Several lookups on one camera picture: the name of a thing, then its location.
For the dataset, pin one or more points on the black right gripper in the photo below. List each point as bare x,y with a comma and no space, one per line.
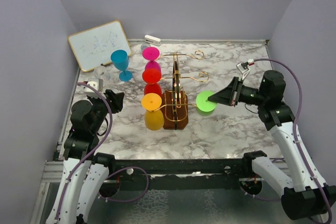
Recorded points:
230,94

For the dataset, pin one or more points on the small whiteboard gold frame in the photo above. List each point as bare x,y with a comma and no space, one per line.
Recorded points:
93,47

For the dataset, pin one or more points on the white eraser box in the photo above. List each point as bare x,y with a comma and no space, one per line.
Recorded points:
152,40

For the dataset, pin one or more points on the yellow wine glass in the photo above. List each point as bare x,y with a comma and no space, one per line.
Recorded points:
153,117

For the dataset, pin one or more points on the clear wine glass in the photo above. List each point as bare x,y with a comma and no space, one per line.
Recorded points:
101,72

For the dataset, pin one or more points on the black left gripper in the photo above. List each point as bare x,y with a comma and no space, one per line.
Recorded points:
116,99

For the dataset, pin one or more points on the blue wine glass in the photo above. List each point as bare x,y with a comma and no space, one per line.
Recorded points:
120,61

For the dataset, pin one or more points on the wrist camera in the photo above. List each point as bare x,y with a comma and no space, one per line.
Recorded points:
96,84
244,68

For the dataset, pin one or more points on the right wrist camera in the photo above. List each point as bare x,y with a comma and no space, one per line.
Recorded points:
244,68

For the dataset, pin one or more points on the wooden rack base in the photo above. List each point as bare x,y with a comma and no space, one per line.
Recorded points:
175,115

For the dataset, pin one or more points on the green wine glass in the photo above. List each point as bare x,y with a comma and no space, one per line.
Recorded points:
204,106

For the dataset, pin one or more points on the pink wine glass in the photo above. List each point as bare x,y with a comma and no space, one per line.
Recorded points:
151,54

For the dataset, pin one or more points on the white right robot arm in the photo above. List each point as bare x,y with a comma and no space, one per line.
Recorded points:
304,193

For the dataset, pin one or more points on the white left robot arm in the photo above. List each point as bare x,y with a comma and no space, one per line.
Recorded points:
84,170

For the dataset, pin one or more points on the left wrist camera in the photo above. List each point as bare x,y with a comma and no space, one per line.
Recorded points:
96,84

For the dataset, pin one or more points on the black mounting rail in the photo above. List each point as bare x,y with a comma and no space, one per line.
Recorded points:
174,174

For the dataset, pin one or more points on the red wine glass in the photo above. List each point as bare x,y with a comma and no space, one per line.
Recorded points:
151,77

